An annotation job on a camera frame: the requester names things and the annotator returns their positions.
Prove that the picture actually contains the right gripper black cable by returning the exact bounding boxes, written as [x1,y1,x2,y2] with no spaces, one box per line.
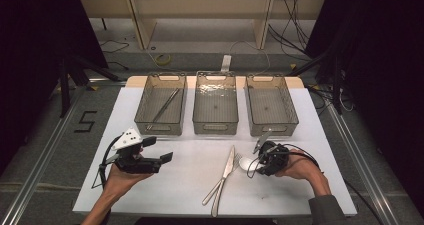
[245,143,322,180]

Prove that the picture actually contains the white floor cable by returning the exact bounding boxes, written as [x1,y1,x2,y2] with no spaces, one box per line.
[229,39,272,76]

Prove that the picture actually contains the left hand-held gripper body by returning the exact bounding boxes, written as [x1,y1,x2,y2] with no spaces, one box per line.
[111,127,163,175]

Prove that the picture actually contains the person's right hand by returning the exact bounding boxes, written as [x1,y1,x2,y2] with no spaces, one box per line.
[274,150,331,197]

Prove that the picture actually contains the white power strip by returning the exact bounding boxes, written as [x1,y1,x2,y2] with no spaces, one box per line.
[220,54,232,73]

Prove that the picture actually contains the white ceramic spoon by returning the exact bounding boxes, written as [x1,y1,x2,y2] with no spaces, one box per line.
[238,156,261,172]

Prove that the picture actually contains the thin white cable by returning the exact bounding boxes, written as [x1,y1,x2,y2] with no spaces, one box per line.
[338,88,355,113]

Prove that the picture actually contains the thin black floor cable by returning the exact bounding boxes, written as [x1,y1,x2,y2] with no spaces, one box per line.
[98,39,130,71]

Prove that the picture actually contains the smoky clear plastic bin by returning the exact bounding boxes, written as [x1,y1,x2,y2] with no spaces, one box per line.
[192,70,240,136]
[133,72,188,137]
[244,73,300,138]

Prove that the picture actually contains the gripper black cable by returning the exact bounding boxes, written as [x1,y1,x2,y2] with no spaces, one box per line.
[91,136,122,190]
[245,143,322,180]

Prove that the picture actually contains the light wooden shelf unit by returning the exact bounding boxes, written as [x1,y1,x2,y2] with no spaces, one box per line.
[77,0,328,51]

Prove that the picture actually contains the steel table knife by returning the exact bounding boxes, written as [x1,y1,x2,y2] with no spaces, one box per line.
[210,144,236,218]

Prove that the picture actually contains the steel fork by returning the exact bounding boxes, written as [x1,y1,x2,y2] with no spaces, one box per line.
[201,152,244,207]

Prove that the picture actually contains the yellow cable coil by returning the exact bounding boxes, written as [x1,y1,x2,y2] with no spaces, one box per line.
[153,53,173,67]

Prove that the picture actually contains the striped long stick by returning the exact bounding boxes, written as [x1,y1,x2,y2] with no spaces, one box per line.
[145,87,181,132]

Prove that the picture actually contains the aluminium floor rail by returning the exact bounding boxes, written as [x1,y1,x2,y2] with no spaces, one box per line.
[324,101,401,225]
[0,84,88,225]

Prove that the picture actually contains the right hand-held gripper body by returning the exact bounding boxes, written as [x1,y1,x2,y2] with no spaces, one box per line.
[252,128,290,178]

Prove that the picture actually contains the person's left hand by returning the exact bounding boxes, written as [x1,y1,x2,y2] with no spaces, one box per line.
[104,166,154,193]

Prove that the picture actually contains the black cable bundle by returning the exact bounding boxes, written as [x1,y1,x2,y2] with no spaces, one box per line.
[268,0,311,54]

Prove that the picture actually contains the black metal stand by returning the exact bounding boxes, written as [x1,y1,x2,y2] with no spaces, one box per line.
[58,51,123,118]
[288,48,345,115]

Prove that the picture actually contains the thick black floor cable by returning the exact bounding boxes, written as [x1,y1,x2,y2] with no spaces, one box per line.
[343,178,384,225]

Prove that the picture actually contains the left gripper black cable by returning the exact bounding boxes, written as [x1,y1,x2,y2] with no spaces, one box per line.
[91,136,122,190]

